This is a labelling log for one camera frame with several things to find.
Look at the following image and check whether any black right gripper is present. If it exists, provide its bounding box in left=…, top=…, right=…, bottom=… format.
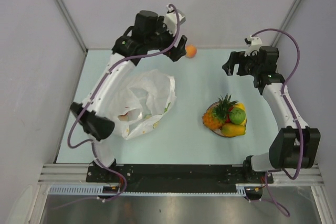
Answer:
left=223, top=49, right=262, bottom=77

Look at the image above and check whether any orange pink fake peach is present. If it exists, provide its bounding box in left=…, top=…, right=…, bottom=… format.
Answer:
left=185, top=45, right=197, bottom=58

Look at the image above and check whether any yellow fake mango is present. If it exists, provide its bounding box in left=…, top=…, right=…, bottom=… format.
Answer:
left=233, top=103, right=247, bottom=127

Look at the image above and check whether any green fake fruit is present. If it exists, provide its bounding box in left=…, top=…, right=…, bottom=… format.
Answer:
left=229, top=107, right=246, bottom=125

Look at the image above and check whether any white plastic bag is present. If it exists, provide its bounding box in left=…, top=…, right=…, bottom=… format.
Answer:
left=105, top=69, right=176, bottom=140

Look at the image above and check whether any orange fake pineapple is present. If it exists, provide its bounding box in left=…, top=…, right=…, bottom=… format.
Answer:
left=202, top=94, right=238, bottom=130

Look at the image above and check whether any orange green fake papaya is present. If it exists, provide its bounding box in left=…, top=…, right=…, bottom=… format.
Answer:
left=221, top=123, right=246, bottom=137

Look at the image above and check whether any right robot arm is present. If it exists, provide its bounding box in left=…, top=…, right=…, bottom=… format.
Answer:
left=222, top=46, right=321, bottom=183

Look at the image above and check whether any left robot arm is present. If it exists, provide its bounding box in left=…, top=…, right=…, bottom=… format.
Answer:
left=70, top=5, right=187, bottom=182

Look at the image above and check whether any round printed plate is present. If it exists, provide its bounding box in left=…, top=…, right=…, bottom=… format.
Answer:
left=202, top=102, right=247, bottom=137

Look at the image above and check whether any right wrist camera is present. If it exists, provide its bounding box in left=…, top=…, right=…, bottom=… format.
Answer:
left=245, top=35, right=263, bottom=56

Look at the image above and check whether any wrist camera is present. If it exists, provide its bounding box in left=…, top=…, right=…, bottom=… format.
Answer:
left=245, top=35, right=263, bottom=56
left=163, top=3, right=186, bottom=36

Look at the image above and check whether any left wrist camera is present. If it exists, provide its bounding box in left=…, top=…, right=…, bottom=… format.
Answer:
left=163, top=3, right=186, bottom=36

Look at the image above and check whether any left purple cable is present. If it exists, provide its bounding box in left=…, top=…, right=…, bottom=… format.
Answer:
left=67, top=3, right=182, bottom=149

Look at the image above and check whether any right aluminium corner post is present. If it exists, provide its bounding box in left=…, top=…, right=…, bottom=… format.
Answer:
left=267, top=0, right=320, bottom=51

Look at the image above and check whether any aluminium corner post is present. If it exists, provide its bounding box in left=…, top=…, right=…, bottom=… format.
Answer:
left=39, top=0, right=89, bottom=54
left=267, top=0, right=320, bottom=51

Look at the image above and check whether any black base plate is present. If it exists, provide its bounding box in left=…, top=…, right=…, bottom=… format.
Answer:
left=86, top=163, right=274, bottom=195

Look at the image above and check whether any left aluminium corner post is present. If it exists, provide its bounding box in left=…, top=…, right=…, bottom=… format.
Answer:
left=39, top=0, right=89, bottom=54

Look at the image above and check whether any white slotted cable duct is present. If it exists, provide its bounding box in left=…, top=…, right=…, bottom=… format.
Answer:
left=48, top=184, right=266, bottom=197

